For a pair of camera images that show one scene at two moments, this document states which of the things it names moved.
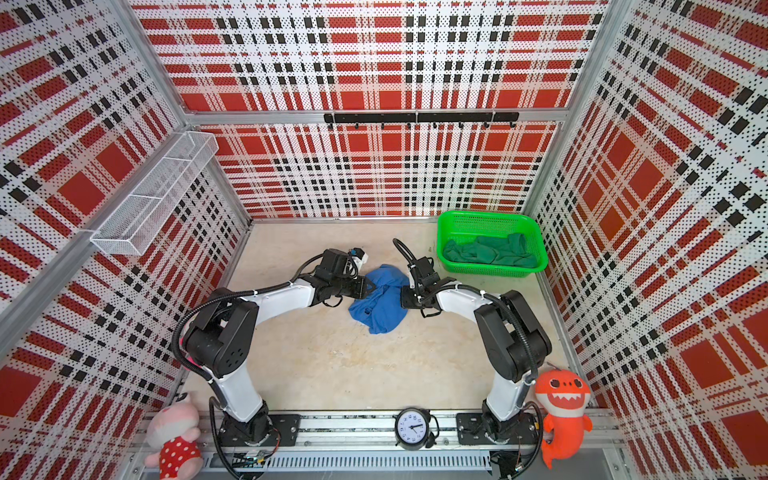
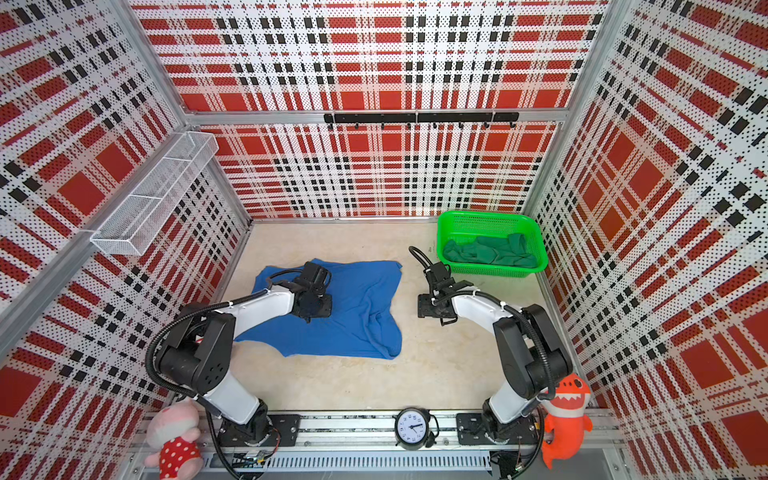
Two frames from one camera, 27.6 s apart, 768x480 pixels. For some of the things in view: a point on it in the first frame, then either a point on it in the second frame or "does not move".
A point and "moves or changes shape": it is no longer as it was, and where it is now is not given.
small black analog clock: x=411 y=429 does not move
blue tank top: x=382 y=311 moves or changes shape
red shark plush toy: x=563 y=397 does not move
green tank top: x=510 y=249 does not move
